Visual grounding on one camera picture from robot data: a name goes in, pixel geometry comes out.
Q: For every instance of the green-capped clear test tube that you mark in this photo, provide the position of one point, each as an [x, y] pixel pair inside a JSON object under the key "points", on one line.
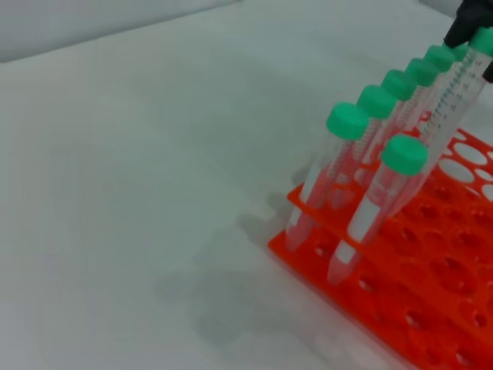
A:
{"points": [[404, 154], [450, 100], [398, 84], [461, 53], [346, 121], [375, 101], [439, 58], [421, 71]]}

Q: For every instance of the orange test tube rack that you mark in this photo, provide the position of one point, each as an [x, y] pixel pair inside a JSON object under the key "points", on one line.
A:
{"points": [[331, 277]]}

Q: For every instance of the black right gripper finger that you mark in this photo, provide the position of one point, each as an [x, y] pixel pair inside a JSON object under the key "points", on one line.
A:
{"points": [[471, 19], [490, 71]]}

